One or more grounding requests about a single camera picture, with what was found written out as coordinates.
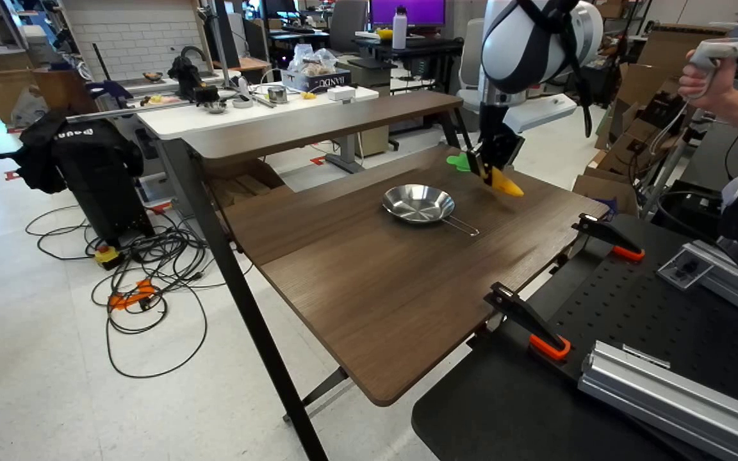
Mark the white bottle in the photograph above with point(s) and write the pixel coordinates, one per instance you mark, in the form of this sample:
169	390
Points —
401	27

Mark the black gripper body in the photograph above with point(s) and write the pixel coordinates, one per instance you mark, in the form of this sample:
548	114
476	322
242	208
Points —
497	135

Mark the tan cardboard boxes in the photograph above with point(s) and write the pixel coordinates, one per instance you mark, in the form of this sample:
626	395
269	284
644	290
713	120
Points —
24	85

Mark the small steel pan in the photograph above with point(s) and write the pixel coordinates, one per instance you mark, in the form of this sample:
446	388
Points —
421	206

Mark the aluminium extrusion rail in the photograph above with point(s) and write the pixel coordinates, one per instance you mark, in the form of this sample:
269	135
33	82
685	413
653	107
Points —
678	397

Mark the long wooden desk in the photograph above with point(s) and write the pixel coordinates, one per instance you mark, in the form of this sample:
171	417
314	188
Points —
301	117

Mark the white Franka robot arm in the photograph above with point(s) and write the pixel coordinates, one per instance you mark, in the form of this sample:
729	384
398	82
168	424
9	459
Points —
532	41

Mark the purple lit monitor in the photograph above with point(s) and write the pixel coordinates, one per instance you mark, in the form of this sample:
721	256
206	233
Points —
409	11

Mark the stacked cardboard boxes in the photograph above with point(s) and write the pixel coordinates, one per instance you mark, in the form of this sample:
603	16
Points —
640	78

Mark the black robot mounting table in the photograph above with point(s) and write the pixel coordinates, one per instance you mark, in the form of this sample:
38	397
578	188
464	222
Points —
506	409

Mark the wooden table with black legs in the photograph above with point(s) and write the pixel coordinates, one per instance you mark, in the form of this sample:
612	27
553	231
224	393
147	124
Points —
385	290

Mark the white handheld controller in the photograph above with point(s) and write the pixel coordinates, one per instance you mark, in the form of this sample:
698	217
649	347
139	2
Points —
721	50

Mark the orange black bar clamp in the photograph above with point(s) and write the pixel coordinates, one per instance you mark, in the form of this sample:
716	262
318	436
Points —
525	322
607	237

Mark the black bag on floor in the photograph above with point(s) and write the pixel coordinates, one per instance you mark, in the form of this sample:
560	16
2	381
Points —
88	167

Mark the yellow carrot plushy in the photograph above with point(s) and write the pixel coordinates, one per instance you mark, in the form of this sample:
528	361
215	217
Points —
506	185

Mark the black device on desk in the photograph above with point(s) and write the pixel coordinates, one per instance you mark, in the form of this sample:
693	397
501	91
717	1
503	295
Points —
186	74

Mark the black perforated breadboard plate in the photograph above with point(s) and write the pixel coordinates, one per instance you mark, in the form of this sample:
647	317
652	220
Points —
640	308

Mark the grey power socket box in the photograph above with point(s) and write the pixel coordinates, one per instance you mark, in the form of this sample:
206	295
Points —
685	266

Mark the person's hand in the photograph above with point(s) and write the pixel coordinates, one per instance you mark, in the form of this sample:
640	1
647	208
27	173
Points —
702	85

